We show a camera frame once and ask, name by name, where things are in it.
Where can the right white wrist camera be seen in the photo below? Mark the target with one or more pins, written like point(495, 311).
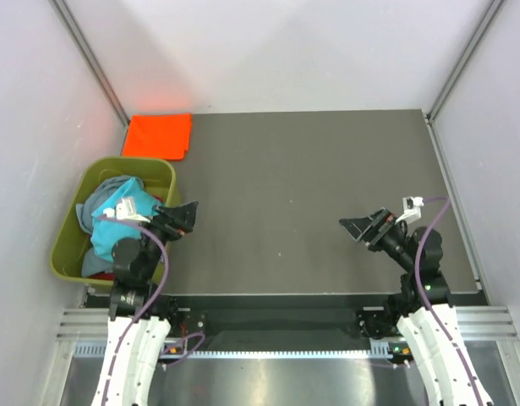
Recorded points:
point(411, 209)

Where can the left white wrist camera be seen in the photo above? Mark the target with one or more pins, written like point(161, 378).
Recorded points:
point(124, 211)

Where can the cyan t shirt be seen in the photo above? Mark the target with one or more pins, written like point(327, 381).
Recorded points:
point(108, 232)

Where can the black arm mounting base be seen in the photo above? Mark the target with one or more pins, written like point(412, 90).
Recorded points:
point(270, 322)

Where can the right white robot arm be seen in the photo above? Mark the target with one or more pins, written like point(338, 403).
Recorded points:
point(422, 311)

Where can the grey blue t shirt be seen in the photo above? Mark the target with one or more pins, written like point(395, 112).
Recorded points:
point(101, 194)
point(94, 265)

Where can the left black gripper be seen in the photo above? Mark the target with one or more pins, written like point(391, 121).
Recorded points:
point(176, 219)

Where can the folded orange t shirt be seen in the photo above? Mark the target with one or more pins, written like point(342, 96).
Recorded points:
point(159, 136)

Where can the red t shirt in bin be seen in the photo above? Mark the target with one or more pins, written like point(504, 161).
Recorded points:
point(106, 276)

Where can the aluminium frame rail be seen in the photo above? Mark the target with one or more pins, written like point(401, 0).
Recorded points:
point(456, 203)

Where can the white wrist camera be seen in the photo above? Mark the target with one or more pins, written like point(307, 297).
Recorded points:
point(411, 209)
point(124, 211)

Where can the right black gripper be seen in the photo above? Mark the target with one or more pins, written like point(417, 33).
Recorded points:
point(381, 223)

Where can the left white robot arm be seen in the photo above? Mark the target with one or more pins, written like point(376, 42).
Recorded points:
point(139, 316)

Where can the slotted white cable duct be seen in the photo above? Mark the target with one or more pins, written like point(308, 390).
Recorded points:
point(378, 350)

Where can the olive green plastic bin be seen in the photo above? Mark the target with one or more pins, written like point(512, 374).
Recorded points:
point(82, 252)

